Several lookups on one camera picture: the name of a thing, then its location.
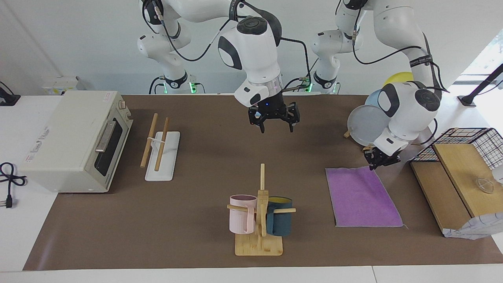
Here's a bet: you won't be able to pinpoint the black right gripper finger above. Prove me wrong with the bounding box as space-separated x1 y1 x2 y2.
248 107 268 134
285 103 301 133

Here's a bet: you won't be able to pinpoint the purple and grey towel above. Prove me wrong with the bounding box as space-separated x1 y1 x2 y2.
325 166 405 228

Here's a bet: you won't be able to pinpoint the wooden plate rack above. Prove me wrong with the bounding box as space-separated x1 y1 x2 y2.
343 130 376 152

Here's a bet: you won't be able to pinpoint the white towel rack wooden bars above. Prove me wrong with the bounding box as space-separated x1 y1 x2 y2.
140 113 181 182

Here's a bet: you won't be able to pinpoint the grey plate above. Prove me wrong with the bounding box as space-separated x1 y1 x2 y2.
347 105 389 146

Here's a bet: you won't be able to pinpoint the light blue plate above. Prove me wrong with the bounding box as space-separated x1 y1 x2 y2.
365 89 384 108

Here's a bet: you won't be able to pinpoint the wooden board shelf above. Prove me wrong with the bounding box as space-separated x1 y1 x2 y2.
410 143 503 236

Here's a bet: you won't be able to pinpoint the brown table mat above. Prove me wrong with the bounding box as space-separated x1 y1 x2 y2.
23 94 503 271

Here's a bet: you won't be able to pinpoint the pink mug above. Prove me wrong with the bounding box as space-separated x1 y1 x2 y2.
229 195 258 235

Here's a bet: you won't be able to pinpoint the black stand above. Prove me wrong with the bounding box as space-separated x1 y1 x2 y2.
457 63 503 108

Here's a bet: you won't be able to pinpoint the dark teal mug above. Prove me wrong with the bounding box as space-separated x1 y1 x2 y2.
266 197 293 237

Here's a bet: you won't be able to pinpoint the white patterned paper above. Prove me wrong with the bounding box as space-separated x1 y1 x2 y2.
443 212 503 240

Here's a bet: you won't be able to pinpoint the wooden mug tree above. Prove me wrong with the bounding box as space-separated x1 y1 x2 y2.
227 164 296 257

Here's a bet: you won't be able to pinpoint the beige toaster oven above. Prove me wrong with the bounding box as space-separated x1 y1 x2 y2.
20 91 133 193

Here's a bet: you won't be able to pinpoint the white power strip box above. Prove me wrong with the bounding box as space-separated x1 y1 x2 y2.
42 76 81 96

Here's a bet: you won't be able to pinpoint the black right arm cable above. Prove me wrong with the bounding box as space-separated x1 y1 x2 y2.
151 0 315 95

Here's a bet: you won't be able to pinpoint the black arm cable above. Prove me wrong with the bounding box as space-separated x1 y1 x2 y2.
151 0 315 95
352 24 450 146

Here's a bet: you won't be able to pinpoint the black wire basket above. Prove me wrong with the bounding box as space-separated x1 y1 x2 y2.
410 127 503 170

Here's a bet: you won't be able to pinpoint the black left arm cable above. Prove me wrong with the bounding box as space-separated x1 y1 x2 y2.
352 24 450 146

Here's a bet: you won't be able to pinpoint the black device with cable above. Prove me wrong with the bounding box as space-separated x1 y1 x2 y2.
0 81 21 107

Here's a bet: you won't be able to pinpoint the black power cord with plug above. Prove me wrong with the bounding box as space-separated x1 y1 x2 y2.
0 162 27 209

